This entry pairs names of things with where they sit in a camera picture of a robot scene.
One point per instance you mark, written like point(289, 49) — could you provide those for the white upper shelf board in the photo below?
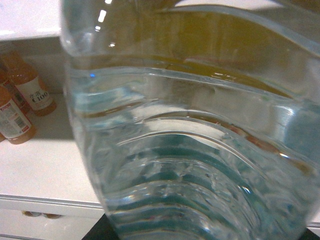
point(29, 19)

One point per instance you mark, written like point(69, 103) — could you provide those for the clear water bottle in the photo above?
point(197, 119)

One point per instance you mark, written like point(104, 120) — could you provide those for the orange juice bottle white label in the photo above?
point(14, 124)
point(29, 84)

